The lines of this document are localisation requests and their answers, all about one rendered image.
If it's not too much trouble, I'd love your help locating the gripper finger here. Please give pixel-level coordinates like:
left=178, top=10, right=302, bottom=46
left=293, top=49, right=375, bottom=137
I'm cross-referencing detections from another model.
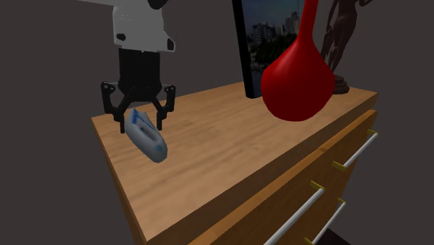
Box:
left=151, top=84, right=177, bottom=132
left=100, top=81, right=137, bottom=134

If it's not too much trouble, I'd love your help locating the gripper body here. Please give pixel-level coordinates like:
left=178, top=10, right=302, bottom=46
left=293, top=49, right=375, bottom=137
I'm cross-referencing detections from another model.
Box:
left=117, top=48, right=161, bottom=102

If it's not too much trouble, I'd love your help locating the grey and blue toy boat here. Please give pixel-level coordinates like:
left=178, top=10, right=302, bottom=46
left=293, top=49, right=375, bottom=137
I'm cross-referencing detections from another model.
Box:
left=124, top=107, right=169, bottom=164

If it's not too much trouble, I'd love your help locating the wooden chest of drawers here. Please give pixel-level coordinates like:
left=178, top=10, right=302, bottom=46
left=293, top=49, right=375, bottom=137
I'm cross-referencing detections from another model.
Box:
left=90, top=81, right=380, bottom=245

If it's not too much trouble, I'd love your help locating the black framed city picture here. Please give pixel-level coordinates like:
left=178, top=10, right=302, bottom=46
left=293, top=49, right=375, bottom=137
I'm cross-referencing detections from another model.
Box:
left=232, top=0, right=306, bottom=100

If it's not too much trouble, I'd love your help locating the red long-necked vase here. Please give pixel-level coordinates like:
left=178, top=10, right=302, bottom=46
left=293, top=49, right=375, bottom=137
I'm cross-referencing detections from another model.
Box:
left=260, top=0, right=336, bottom=123

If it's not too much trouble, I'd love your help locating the dark brown human figurine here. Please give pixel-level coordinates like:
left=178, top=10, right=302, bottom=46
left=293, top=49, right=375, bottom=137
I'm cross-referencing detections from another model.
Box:
left=319, top=0, right=373, bottom=95

